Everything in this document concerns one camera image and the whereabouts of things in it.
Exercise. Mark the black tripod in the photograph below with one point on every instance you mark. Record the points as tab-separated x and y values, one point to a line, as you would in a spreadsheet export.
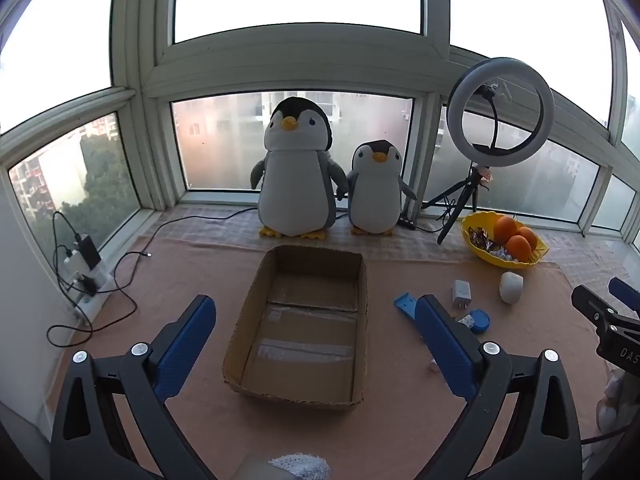
471	182

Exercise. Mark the white power adapter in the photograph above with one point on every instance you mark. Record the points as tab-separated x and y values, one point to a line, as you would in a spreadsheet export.
72	261

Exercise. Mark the large penguin plush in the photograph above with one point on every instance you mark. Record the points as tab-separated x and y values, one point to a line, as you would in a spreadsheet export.
295	185

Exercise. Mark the cardboard box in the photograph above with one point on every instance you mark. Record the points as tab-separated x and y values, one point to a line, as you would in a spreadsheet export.
300	320

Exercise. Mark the white plug-in device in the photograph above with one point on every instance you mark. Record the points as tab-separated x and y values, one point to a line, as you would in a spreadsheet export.
511	287

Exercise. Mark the person's right hand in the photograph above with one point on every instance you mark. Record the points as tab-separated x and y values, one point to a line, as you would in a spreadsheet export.
611	387

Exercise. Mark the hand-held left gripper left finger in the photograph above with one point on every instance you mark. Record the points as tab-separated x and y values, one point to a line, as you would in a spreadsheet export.
185	345

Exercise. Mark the small patterned white packet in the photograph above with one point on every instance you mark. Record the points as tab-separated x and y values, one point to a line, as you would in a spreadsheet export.
466	322

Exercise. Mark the small black plug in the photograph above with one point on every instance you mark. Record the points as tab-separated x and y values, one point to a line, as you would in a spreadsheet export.
87	284

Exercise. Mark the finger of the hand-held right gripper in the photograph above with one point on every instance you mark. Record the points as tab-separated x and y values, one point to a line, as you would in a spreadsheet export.
622	290
587	300

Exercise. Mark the white window frame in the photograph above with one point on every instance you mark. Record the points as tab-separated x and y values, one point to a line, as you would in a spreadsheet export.
145	135

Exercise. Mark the black charger brick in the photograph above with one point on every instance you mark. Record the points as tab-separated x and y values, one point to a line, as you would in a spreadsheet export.
87	250

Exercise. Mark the yellow fruit bowl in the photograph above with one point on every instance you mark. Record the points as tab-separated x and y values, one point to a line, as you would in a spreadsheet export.
474	221

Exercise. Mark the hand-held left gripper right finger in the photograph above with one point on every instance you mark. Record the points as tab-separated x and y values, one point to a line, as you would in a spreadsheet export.
450	345

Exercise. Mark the white power strip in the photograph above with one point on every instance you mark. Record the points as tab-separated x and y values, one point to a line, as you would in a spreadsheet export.
92	300

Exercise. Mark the pile of wrapped candies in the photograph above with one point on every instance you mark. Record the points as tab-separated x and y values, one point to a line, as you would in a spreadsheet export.
480	237

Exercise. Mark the orange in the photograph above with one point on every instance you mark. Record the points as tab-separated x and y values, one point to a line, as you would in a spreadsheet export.
505	229
519	249
527	235

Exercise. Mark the blue phone stand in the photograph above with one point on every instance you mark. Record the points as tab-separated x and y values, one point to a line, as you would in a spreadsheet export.
405	305

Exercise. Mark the white wall charger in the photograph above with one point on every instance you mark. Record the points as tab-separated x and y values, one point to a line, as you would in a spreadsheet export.
462	292

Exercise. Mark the small penguin plush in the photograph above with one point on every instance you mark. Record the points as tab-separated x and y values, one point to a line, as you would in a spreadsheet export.
375	195

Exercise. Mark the beige checked cloth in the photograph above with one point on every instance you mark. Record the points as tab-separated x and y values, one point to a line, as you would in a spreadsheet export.
200	232

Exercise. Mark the blue round disc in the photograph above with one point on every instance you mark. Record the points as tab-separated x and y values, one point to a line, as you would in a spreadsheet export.
481	321

